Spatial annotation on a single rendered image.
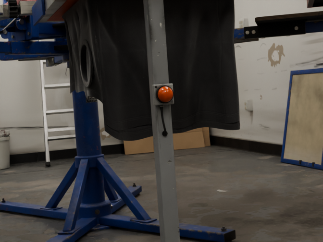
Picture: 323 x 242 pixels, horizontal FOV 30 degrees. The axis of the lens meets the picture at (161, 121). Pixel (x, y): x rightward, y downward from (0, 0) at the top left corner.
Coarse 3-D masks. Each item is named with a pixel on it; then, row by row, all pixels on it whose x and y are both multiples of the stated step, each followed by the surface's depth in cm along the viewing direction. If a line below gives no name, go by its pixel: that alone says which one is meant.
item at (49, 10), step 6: (48, 0) 194; (54, 0) 182; (60, 0) 183; (48, 6) 196; (54, 6) 193; (60, 6) 194; (48, 12) 207; (54, 12) 208; (42, 18) 221; (48, 18) 222
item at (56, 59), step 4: (60, 56) 356; (20, 60) 421; (24, 60) 424; (48, 60) 403; (52, 60) 384; (56, 60) 372; (60, 60) 360; (48, 64) 407; (52, 64) 390; (56, 64) 389
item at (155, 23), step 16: (144, 0) 146; (160, 0) 144; (144, 16) 147; (160, 16) 145; (160, 32) 145; (160, 48) 145; (160, 64) 145; (160, 80) 145; (160, 112) 145; (160, 128) 145; (160, 144) 145; (160, 160) 146; (160, 176) 146; (160, 192) 147; (176, 192) 147; (160, 208) 148; (176, 208) 147; (160, 224) 149; (176, 224) 147; (176, 240) 147
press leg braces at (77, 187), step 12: (72, 168) 313; (84, 168) 295; (108, 168) 298; (72, 180) 318; (84, 180) 291; (108, 180) 296; (120, 180) 295; (60, 192) 322; (108, 192) 334; (120, 192) 291; (48, 204) 330; (72, 204) 280; (132, 204) 286; (72, 216) 275; (144, 216) 282; (72, 228) 272
